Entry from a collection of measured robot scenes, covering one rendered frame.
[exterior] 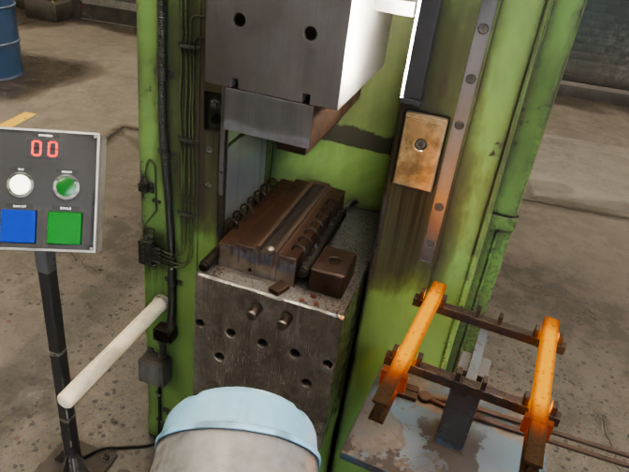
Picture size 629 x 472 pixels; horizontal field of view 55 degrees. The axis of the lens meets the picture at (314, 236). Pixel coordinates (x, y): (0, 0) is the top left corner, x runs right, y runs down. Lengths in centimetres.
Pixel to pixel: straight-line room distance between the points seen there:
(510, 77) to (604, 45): 615
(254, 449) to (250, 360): 117
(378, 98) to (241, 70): 54
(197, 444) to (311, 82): 93
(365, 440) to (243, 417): 93
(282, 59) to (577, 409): 205
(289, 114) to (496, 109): 43
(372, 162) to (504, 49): 62
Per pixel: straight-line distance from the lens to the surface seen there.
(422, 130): 133
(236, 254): 147
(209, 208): 163
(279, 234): 151
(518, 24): 130
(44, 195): 151
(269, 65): 126
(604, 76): 754
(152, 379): 203
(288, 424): 43
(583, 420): 278
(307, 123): 126
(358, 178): 181
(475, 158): 137
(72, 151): 151
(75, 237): 149
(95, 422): 240
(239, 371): 161
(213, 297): 149
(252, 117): 131
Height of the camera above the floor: 175
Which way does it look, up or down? 30 degrees down
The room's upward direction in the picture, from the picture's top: 8 degrees clockwise
